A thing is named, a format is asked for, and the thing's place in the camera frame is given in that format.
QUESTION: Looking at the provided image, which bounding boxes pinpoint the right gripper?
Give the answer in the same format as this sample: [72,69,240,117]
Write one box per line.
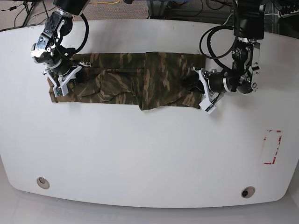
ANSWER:
[43,61,91,89]

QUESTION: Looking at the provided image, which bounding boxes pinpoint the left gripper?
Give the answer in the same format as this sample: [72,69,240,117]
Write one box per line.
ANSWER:
[183,67,226,105]

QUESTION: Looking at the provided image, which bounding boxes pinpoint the camouflage t-shirt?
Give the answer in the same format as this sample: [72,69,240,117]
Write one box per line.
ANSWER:
[49,52,206,111]

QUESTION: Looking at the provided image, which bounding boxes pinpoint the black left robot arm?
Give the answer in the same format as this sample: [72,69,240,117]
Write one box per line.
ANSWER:
[183,0,265,111]

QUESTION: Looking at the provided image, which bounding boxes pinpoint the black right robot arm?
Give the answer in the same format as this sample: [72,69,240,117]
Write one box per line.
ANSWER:
[30,0,91,96]

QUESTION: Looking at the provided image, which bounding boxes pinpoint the red tape rectangle marking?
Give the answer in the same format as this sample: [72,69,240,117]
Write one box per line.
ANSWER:
[261,130,283,165]

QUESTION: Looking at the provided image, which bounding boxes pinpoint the white power strip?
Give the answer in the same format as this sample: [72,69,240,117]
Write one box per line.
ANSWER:
[278,7,299,18]

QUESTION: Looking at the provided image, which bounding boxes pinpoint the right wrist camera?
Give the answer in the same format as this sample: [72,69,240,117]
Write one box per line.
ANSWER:
[53,85,69,98]

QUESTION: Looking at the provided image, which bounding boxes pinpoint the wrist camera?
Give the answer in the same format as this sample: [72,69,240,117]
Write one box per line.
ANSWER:
[53,85,69,98]
[199,98,216,115]

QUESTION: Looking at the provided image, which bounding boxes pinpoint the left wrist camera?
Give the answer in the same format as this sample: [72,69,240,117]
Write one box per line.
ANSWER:
[199,98,216,115]

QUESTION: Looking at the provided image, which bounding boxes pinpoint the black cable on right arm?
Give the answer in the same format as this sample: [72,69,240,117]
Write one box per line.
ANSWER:
[42,0,91,68]

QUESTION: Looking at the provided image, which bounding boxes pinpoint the yellow cable on floor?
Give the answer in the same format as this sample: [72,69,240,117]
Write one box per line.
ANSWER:
[90,0,120,5]

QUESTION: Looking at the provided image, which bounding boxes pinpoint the left table cable grommet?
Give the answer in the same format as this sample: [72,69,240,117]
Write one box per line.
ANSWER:
[36,177,50,189]

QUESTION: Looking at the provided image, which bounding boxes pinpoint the table cable grommet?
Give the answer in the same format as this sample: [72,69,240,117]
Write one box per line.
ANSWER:
[241,186,256,199]
[36,177,50,189]

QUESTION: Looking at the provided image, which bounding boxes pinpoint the right table cable grommet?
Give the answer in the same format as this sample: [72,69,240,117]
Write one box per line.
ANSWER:
[241,186,256,199]

